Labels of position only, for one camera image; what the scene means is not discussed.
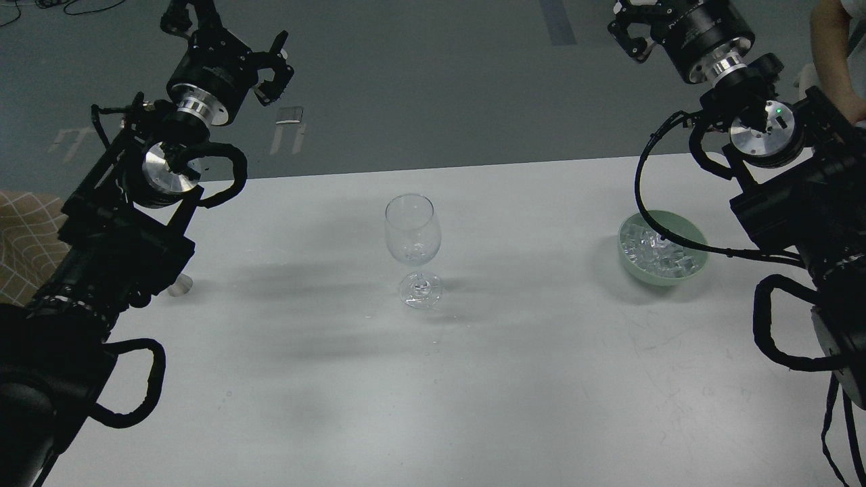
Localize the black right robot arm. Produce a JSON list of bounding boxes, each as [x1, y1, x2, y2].
[[608, 1, 864, 484]]

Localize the green bowl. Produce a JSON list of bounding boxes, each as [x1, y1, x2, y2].
[[618, 210, 709, 287]]

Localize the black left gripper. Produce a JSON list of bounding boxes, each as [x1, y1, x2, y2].
[[160, 1, 294, 126]]

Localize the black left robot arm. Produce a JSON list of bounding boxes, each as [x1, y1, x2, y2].
[[2, 1, 294, 486]]

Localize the steel double jigger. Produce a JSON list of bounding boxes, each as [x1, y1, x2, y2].
[[166, 273, 193, 297]]

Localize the metal floor plate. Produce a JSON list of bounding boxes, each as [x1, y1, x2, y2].
[[275, 106, 305, 124]]

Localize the pile of clear ice cubes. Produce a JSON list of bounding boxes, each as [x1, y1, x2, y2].
[[620, 223, 700, 279]]

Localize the beige checked chair cushion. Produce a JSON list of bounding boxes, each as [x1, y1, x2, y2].
[[1, 190, 69, 306]]

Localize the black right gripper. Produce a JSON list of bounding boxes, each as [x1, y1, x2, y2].
[[608, 1, 755, 85]]

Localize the clear wine glass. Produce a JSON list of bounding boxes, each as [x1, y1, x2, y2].
[[384, 192, 445, 309]]

